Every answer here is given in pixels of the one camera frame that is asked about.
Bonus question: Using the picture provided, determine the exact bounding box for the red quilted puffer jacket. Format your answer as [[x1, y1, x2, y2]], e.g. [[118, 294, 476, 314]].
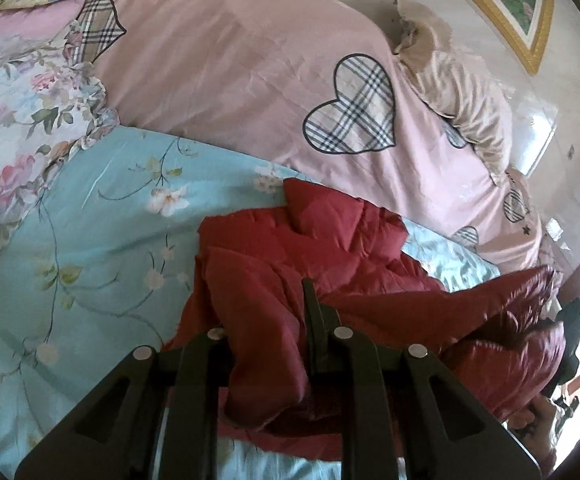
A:
[[168, 179, 566, 462]]

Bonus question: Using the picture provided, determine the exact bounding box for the person's right hand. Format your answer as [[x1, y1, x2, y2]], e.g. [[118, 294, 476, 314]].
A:
[[506, 394, 561, 478]]

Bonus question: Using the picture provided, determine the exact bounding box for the light blue floral bed sheet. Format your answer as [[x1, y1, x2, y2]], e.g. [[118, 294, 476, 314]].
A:
[[0, 123, 501, 480]]

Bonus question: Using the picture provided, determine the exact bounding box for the beige satin pillow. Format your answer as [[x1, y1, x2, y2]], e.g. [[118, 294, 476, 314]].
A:
[[395, 0, 513, 185]]

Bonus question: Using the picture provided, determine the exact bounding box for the pink quilt with plaid hearts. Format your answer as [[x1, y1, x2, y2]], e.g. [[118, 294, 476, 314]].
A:
[[0, 0, 542, 272]]

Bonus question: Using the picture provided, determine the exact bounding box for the white pink floral pillow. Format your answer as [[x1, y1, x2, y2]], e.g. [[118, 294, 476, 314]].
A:
[[0, 22, 119, 252]]

